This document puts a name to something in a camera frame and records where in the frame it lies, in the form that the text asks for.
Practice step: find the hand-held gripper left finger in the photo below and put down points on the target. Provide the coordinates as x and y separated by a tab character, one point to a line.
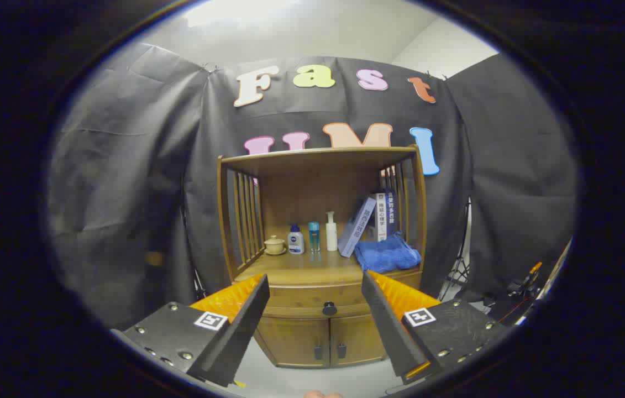
240	337

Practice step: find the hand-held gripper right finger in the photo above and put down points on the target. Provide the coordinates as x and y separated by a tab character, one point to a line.
389	331

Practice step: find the wooden drawer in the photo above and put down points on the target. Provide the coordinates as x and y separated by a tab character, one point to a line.
301	296

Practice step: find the wooden cabinet door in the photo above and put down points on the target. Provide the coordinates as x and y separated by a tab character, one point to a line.
359	340
295	342

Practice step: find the wooden countertop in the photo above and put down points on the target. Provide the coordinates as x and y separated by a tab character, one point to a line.
301	268

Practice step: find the wooden cabinet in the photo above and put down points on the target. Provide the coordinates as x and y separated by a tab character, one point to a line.
312	193

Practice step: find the black tripod stand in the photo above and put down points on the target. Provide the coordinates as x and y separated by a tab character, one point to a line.
460	265
198	284

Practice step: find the blue towel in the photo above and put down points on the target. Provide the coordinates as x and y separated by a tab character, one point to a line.
387	255

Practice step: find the small beige lidded teacup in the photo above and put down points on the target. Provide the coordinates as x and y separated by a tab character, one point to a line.
274	245

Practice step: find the white bottle with blue cap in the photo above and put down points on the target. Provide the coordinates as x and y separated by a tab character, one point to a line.
295	242

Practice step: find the lavender book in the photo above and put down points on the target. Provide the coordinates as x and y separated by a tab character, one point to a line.
355	226

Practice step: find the white pump bottle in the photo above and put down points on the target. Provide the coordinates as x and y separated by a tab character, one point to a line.
331	235

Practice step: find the dark blue book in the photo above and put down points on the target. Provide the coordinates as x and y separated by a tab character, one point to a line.
391	218

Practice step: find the white-spined book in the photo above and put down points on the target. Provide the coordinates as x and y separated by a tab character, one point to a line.
381	218

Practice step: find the clear blue bottle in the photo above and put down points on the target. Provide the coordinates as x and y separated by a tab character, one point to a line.
314	235

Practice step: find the black device with orange tip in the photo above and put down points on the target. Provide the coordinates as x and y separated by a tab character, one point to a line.
525	284

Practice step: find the pale wooden board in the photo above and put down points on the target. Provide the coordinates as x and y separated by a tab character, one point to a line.
558	265

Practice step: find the black backdrop cloth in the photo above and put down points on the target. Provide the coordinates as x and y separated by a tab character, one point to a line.
124	166

